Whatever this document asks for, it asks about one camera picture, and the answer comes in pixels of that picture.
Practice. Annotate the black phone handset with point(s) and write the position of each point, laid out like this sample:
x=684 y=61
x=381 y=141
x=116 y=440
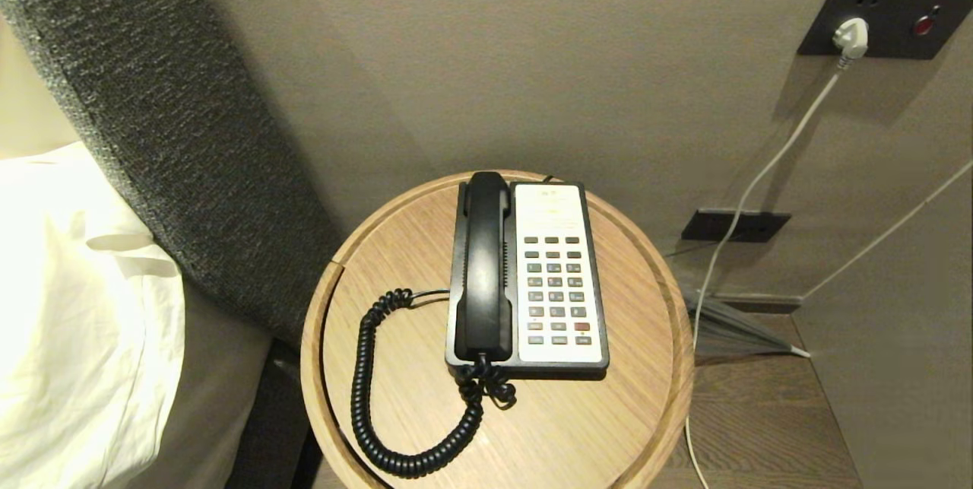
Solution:
x=483 y=276

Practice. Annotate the black and white desk phone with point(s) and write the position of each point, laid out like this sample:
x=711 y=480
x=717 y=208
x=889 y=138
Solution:
x=559 y=276

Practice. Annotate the round wooden side table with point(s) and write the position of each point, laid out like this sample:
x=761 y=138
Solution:
x=562 y=420

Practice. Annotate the beige bed base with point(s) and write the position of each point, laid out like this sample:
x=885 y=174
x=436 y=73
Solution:
x=220 y=390

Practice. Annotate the grey fabric headboard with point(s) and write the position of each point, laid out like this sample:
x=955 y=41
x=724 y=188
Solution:
x=175 y=131

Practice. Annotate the white power plug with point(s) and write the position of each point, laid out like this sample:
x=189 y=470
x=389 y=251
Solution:
x=851 y=36

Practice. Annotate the white pillow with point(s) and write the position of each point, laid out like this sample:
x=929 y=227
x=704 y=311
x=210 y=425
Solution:
x=76 y=306

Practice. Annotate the small black wall plate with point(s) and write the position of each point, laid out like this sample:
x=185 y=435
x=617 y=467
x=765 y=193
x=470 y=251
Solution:
x=733 y=226

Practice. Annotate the black wall socket panel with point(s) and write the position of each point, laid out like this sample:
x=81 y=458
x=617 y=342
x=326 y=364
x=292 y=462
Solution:
x=889 y=17

